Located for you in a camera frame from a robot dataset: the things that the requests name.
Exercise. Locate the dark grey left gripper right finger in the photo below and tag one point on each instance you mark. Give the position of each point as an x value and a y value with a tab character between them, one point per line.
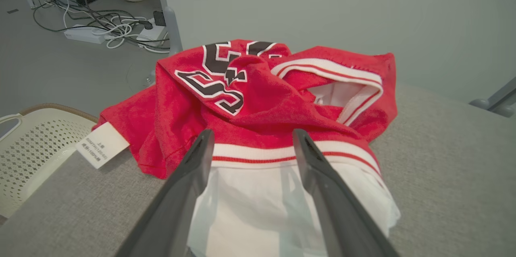
346	229

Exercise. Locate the black plug adapter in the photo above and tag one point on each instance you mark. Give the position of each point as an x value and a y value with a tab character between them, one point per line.
159	18

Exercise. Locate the cream perforated plastic basket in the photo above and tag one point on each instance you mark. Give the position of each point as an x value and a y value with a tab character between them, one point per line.
36	148

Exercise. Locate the grey metal frame leg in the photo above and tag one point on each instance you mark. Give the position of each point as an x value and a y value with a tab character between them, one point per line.
494	106

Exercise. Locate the red white basketball shorts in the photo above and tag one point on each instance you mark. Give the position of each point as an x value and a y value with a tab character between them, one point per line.
262	104

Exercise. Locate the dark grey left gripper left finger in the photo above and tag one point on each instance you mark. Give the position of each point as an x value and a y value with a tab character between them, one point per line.
169	220

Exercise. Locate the grey rounded post foot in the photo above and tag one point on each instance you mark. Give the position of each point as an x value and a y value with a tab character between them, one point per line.
172	27

